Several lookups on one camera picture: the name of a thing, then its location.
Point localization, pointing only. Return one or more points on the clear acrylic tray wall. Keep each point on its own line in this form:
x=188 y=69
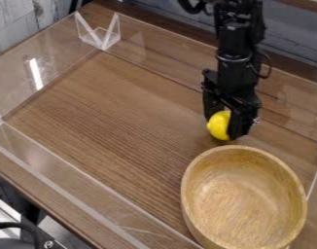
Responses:
x=101 y=127

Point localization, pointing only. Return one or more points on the yellow lemon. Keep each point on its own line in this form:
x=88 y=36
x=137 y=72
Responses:
x=217 y=125

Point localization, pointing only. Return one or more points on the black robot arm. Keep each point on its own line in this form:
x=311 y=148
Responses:
x=240 y=30

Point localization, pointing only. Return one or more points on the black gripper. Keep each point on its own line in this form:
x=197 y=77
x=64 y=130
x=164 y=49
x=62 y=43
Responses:
x=239 y=98

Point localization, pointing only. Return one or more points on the clear acrylic corner bracket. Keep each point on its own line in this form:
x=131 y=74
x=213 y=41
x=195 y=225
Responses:
x=100 y=37

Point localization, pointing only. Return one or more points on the brown wooden bowl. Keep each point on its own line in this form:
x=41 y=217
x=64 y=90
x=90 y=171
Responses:
x=243 y=199

